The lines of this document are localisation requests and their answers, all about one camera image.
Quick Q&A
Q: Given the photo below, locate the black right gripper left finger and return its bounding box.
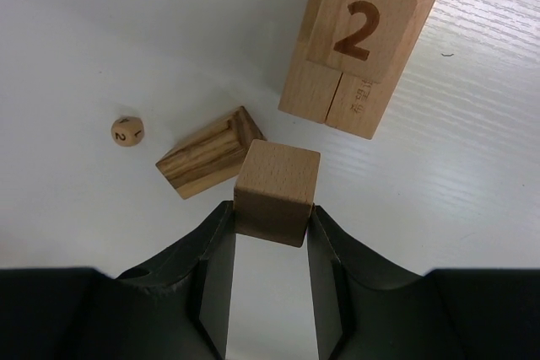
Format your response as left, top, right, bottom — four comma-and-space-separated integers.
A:
1, 201, 235, 359

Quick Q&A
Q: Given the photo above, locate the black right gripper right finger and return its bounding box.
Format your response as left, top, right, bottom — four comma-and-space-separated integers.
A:
307, 207, 539, 359

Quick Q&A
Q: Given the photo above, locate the dark-sided wood block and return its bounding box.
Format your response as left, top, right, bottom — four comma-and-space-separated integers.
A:
155, 106, 265, 200

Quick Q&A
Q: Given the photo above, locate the wood plank block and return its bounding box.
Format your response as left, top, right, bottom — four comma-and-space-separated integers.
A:
278, 0, 341, 123

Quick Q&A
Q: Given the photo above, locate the tiny wood cube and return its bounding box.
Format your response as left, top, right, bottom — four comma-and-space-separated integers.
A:
111, 116, 144, 147

